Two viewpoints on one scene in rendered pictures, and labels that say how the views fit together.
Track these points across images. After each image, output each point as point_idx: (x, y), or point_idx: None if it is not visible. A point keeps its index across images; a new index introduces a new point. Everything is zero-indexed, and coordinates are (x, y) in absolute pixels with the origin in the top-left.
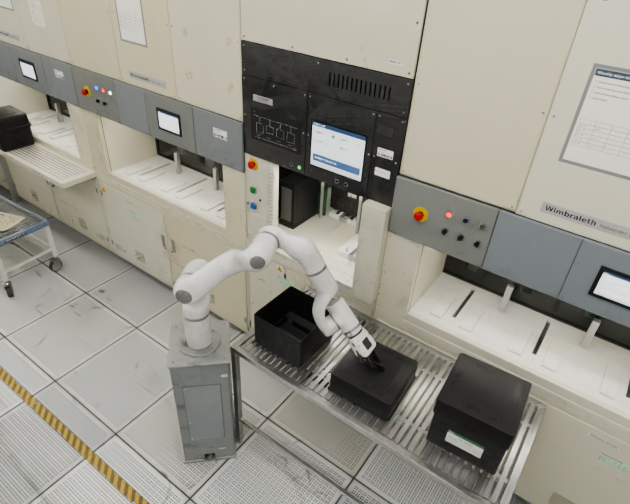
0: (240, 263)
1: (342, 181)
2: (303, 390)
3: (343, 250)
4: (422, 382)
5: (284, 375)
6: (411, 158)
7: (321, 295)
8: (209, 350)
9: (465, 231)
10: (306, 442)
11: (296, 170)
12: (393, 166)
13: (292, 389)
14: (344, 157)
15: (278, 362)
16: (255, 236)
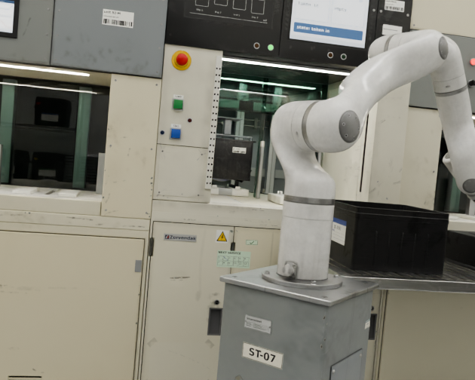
0: (411, 60)
1: (338, 53)
2: None
3: None
4: (461, 320)
5: (448, 280)
6: (422, 7)
7: (467, 124)
8: (336, 278)
9: None
10: None
11: (265, 53)
12: (405, 19)
13: (473, 292)
14: (341, 19)
15: (417, 275)
16: (392, 38)
